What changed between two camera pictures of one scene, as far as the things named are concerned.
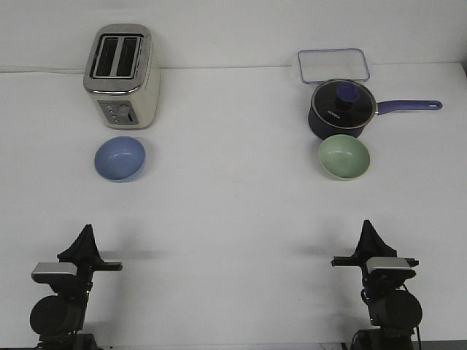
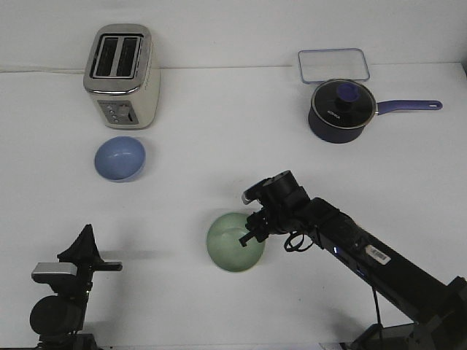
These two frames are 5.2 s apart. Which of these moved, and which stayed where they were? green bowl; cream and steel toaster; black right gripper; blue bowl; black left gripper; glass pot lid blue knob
Moved: green bowl; black right gripper
Stayed: cream and steel toaster; glass pot lid blue knob; black left gripper; blue bowl
